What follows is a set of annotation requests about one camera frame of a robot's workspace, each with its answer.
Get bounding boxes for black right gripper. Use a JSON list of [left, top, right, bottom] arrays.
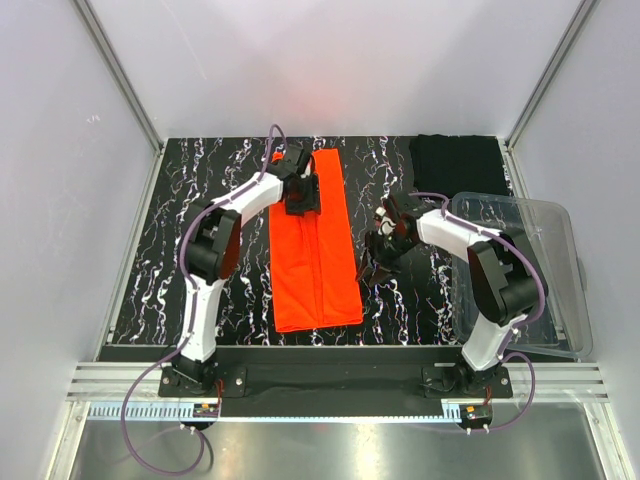
[[355, 230, 417, 288]]

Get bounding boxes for orange t shirt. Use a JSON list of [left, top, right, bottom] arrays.
[[269, 149, 363, 333]]

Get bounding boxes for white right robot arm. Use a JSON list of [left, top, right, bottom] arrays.
[[356, 192, 548, 397]]

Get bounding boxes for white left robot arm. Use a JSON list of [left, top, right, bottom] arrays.
[[171, 146, 321, 396]]

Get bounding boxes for folded black t shirt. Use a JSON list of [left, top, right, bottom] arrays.
[[409, 135, 511, 198]]

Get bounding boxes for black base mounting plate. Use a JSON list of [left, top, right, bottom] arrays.
[[97, 344, 513, 417]]

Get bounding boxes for right orange connector block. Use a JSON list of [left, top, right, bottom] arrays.
[[464, 404, 492, 420]]

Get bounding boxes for orange connector block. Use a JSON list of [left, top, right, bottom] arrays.
[[193, 403, 220, 418], [464, 404, 492, 420]]

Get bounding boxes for clear plastic bin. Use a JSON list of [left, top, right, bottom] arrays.
[[451, 192, 593, 359]]

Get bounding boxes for left orange connector block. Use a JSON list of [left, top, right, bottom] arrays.
[[193, 403, 220, 418]]

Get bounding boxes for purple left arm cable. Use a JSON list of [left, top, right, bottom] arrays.
[[119, 123, 216, 476]]

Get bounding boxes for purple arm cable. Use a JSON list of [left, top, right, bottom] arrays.
[[119, 123, 216, 476], [407, 191, 550, 434]]

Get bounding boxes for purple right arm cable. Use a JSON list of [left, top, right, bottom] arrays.
[[407, 191, 550, 434]]

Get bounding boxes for slotted cable duct rail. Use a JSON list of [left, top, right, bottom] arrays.
[[88, 401, 461, 424]]

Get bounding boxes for left aluminium frame post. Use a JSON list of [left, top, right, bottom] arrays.
[[70, 0, 164, 154]]

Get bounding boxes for aluminium frame post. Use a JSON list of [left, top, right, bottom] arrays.
[[70, 0, 164, 154], [505, 0, 600, 150]]

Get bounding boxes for right aluminium frame post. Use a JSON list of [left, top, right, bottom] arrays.
[[505, 0, 600, 150]]

